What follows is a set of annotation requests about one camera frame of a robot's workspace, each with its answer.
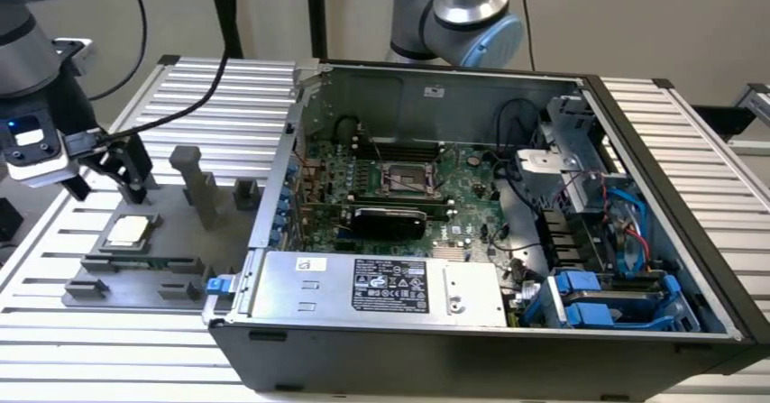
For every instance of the black graphics card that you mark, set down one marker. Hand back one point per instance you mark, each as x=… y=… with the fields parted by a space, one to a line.
x=388 y=222

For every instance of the silver disk bay cage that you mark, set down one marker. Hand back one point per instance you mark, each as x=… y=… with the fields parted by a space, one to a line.
x=572 y=168

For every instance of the black open PC case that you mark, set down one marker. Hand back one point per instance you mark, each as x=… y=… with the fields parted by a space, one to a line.
x=421 y=358

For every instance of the green RAM stick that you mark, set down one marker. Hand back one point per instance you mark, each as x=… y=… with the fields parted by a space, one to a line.
x=157 y=263

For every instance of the blue case latch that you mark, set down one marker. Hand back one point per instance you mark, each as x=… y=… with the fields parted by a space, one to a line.
x=218 y=285

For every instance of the silver CPU chip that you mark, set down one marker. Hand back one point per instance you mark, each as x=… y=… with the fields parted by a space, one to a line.
x=130 y=231

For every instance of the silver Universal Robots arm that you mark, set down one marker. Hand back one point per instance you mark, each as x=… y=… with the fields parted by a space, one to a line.
x=464 y=11

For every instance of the green motherboard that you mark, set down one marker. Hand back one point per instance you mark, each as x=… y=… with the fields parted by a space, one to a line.
x=469 y=195

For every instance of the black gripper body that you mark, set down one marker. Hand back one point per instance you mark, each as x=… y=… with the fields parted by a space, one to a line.
x=75 y=105

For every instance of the silver power supply unit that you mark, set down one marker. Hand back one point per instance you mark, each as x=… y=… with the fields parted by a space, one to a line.
x=373 y=290

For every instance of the grey parts rack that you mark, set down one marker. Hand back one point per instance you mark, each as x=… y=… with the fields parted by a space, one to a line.
x=181 y=281

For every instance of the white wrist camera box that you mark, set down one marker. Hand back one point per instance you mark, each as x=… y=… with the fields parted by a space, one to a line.
x=33 y=150

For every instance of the black RAM slots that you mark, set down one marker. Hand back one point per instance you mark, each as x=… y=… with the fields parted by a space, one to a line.
x=397 y=149

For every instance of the CPU socket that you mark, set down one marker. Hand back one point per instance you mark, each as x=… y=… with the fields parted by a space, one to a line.
x=406 y=178

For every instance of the blue disk caddy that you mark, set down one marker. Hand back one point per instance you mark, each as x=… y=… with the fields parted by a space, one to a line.
x=593 y=299

